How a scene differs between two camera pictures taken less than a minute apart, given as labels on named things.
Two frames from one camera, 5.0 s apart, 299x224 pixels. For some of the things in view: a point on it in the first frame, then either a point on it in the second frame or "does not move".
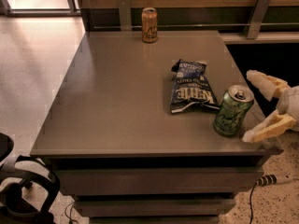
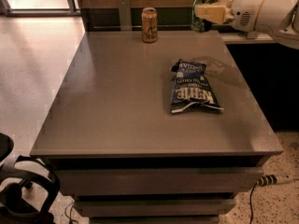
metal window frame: (7, 10) does not move
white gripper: (291, 103) → (245, 9)
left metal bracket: (124, 13) does not move
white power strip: (274, 179) does not move
